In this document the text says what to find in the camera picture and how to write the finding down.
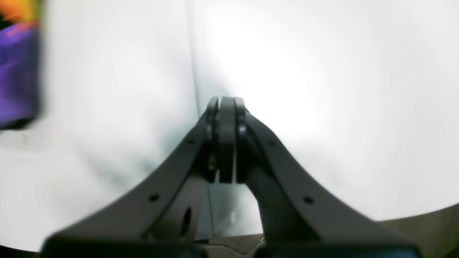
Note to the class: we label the black T-shirt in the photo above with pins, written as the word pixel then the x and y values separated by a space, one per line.
pixel 20 63

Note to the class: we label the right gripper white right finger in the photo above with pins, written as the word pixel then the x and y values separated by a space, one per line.
pixel 300 218

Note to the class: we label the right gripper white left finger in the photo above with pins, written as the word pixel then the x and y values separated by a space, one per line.
pixel 158 218

